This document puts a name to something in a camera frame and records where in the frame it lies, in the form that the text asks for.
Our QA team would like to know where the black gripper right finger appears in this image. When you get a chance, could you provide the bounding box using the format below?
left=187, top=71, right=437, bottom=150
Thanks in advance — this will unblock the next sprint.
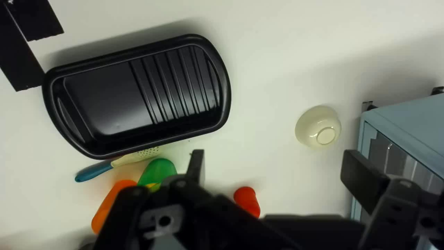
left=339, top=149, right=421, bottom=250

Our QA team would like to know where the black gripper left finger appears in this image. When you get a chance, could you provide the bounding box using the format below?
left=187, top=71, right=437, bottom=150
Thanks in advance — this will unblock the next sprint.
left=170, top=149, right=205, bottom=189

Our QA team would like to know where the black ribbed plastic tray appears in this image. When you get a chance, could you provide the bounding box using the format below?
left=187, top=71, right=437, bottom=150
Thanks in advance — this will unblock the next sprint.
left=40, top=32, right=233, bottom=160

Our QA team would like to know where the green plastic cup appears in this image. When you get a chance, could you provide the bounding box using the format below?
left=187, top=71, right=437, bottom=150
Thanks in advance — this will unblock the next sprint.
left=137, top=157, right=178, bottom=192

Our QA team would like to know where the small red shaker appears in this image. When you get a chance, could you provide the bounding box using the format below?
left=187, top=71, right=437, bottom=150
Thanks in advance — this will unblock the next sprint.
left=233, top=185, right=262, bottom=220

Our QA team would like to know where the light blue toy toaster oven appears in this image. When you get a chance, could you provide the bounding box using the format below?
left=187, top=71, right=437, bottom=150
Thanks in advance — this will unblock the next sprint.
left=348, top=85, right=444, bottom=224

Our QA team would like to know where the cream upturned bowl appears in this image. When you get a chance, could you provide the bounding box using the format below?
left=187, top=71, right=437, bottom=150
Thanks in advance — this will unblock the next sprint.
left=294, top=104, right=342, bottom=150

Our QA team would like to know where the orange plastic cup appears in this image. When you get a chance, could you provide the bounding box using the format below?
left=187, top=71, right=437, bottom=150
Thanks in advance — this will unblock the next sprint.
left=90, top=179, right=137, bottom=235

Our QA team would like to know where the black tape patch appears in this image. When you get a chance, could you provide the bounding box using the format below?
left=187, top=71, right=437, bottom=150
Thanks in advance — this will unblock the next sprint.
left=0, top=0, right=65, bottom=93

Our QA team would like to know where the blue handled cream utensil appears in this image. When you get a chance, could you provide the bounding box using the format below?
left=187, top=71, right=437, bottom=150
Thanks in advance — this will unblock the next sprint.
left=73, top=145, right=163, bottom=184

